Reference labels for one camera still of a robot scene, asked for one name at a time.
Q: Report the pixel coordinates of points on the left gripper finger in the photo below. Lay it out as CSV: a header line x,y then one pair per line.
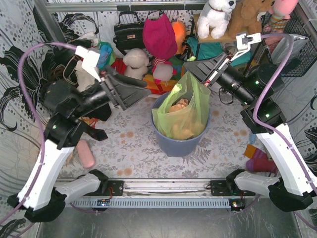
x,y
124,79
130,95

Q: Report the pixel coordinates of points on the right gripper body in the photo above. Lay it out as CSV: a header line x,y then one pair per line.
x,y
213,76

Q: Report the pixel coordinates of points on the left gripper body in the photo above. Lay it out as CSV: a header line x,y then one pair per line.
x,y
113,91

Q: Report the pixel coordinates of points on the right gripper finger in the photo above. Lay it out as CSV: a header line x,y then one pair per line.
x,y
219,59
202,70

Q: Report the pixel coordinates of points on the green trash bag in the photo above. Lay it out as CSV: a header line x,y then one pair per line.
x,y
190,121

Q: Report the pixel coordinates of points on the blue-grey trash bin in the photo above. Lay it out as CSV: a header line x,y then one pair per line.
x,y
172,147

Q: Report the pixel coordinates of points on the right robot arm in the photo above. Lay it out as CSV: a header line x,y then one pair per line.
x,y
296,188

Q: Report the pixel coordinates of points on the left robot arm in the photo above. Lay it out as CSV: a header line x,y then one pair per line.
x,y
43,200

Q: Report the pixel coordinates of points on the cream canvas tote bag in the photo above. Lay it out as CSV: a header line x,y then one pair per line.
x,y
84,78

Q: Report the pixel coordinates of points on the magenta cloth bag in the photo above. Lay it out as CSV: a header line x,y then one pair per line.
x,y
159,37

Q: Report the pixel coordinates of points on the red cloth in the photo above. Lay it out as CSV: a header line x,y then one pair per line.
x,y
119,66

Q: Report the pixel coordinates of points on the teal folded cloth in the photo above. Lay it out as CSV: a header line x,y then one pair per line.
x,y
210,50

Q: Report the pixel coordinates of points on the colourful printed cloth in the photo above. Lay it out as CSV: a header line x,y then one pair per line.
x,y
107,55

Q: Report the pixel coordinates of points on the white fluffy plush lamb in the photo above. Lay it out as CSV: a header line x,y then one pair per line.
x,y
136,62

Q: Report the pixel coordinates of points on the rainbow striped cloth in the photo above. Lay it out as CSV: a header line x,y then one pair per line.
x,y
163,87

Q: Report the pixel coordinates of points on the pink white plush doll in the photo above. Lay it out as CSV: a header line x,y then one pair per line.
x,y
162,70

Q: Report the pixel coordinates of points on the crumpled brown paper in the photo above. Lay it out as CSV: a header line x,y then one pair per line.
x,y
181,104

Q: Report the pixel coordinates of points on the white plush dog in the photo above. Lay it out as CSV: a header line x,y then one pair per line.
x,y
214,18

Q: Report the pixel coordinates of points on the black leather handbag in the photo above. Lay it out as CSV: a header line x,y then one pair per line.
x,y
129,36

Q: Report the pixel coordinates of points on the orange plush toy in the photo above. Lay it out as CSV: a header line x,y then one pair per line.
x,y
180,35

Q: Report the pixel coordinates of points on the brown teddy bear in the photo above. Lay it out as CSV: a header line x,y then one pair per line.
x,y
245,15

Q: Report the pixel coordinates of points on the black hat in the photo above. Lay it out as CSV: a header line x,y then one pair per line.
x,y
64,55

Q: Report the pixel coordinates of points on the pink glasses case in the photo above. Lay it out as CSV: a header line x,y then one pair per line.
x,y
86,156

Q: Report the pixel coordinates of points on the pink plush toy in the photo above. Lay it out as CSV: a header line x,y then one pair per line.
x,y
280,13

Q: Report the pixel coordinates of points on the silver foil pouch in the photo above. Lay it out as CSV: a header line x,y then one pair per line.
x,y
281,49

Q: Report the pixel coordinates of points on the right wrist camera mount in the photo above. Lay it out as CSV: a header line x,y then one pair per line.
x,y
244,43

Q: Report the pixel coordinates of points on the black wire basket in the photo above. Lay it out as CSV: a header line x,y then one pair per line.
x,y
305,59

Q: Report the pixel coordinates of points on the metal mounting rail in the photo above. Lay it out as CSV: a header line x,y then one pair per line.
x,y
164,193

